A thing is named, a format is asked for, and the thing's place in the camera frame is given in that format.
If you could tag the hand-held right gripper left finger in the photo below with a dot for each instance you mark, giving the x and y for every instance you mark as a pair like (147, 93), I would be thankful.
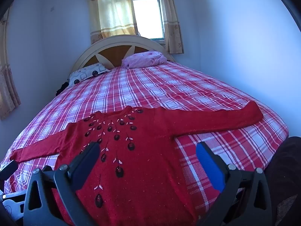
(88, 154)

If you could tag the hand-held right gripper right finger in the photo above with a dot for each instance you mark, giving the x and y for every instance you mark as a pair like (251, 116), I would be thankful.
(209, 164)

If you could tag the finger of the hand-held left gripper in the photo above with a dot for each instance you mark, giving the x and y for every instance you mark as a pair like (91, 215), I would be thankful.
(8, 170)

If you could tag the red beaded knit sweater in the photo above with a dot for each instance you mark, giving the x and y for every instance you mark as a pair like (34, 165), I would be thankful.
(145, 169)

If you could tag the dark cloth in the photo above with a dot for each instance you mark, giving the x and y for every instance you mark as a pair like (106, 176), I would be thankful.
(61, 89)

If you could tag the person's dark trouser leg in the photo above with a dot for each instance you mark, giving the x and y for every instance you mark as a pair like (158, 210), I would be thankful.
(287, 169)

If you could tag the white patterned pillow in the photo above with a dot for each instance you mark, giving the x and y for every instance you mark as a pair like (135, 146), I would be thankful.
(87, 74)

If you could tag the beige side curtain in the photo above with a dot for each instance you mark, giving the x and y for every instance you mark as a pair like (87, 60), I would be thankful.
(8, 84)

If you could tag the pink floral pillow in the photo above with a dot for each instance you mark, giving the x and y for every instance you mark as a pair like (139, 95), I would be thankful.
(145, 58)

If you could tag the cream and wood headboard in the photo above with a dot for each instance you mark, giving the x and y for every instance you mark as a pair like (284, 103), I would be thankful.
(110, 41)

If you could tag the narrow beige floral curtain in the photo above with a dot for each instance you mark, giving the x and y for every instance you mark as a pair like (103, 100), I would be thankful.
(172, 26)

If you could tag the wide yellow window curtain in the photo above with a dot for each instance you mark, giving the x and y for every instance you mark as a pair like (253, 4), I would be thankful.
(110, 11)

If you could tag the window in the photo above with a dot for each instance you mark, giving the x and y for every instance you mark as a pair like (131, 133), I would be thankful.
(148, 16)

